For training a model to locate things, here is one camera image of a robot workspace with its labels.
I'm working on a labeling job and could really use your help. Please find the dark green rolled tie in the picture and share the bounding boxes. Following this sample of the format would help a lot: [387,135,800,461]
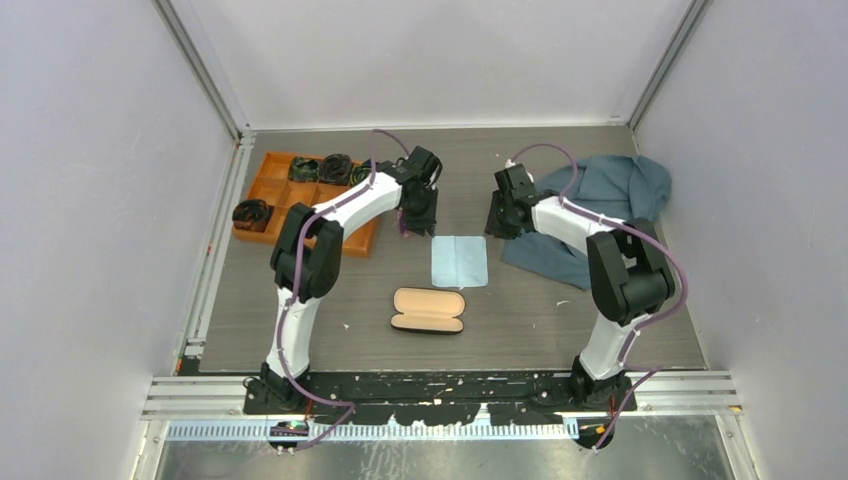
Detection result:
[288,156,320,183]

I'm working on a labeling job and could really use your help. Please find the light blue cleaning cloth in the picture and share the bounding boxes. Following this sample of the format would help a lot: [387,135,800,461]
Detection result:
[431,236,489,289]

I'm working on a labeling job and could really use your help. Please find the purple sunglasses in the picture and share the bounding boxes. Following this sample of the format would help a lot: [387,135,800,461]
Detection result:
[397,209,411,238]

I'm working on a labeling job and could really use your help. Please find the black orange rolled tie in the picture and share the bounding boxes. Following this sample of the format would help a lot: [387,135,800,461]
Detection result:
[231,199,274,233]

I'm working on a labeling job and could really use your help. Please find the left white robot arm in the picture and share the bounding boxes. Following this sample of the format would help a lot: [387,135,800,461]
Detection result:
[262,146,443,414]

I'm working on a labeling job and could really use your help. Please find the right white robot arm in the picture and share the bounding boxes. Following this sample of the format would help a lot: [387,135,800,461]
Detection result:
[485,164,675,411]

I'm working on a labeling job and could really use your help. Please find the black glasses case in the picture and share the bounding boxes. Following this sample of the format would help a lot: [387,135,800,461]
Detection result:
[390,287,466,335]

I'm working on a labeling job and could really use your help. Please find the dark brown rolled tie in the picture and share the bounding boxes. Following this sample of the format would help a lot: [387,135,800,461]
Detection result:
[317,153,353,185]

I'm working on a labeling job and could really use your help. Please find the green yellow rolled tie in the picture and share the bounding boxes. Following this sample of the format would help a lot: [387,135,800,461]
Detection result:
[348,162,371,187]

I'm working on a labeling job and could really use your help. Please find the dark teal cloth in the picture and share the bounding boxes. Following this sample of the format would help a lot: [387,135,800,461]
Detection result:
[501,155,672,290]

